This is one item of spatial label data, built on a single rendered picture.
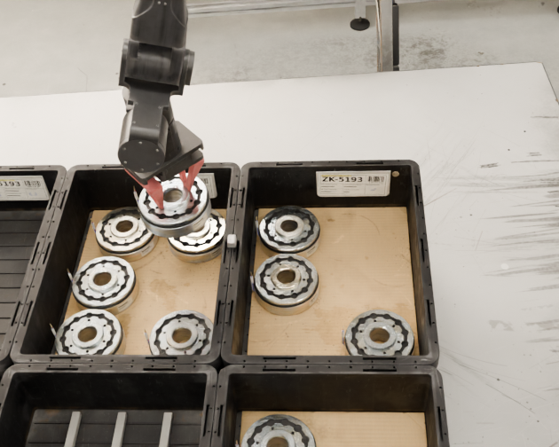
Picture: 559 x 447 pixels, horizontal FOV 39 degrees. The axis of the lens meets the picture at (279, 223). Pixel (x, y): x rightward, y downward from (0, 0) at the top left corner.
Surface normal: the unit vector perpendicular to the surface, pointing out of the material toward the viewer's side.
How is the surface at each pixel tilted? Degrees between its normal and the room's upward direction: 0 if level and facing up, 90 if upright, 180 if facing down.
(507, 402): 0
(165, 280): 0
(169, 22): 86
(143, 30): 86
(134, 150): 91
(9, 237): 0
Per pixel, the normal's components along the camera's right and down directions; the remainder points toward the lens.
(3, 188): -0.04, 0.74
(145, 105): 0.23, -0.58
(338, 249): -0.06, -0.67
